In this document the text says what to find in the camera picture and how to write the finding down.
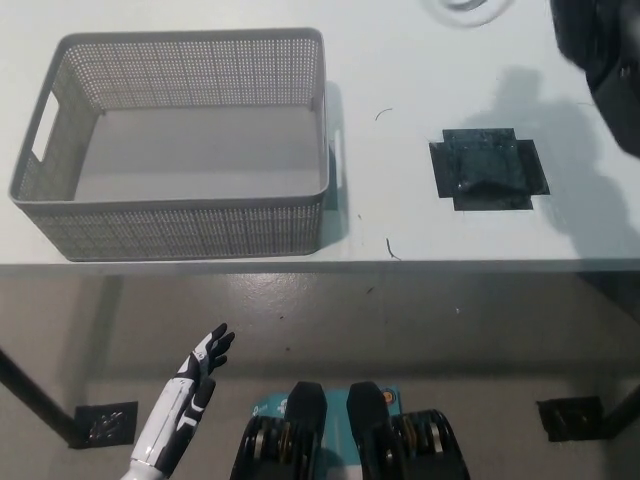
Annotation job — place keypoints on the black tape patch on table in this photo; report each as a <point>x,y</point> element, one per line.
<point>487,170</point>

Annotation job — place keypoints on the white and black left hand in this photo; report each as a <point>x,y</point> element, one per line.
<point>177,400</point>

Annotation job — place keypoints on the black metal table leg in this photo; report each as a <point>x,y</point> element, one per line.
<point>35,392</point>
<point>622,407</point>

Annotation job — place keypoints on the grey perforated plastic basket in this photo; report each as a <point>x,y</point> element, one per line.
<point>175,230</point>

